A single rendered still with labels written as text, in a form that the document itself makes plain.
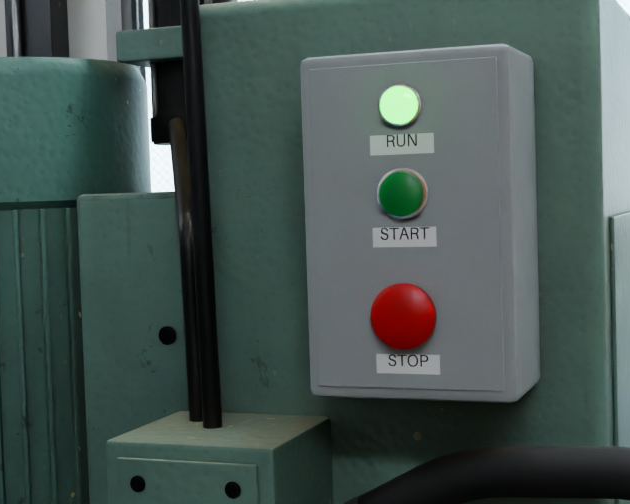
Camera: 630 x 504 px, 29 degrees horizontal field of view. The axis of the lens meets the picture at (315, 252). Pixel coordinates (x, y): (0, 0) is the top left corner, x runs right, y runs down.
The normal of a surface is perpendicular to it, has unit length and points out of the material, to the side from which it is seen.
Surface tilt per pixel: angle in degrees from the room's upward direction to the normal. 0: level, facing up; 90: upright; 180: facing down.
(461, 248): 90
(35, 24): 90
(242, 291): 90
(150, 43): 90
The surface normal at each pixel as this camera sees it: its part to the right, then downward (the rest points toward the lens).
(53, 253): 0.47, 0.03
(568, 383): -0.35, 0.06
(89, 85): 0.69, 0.02
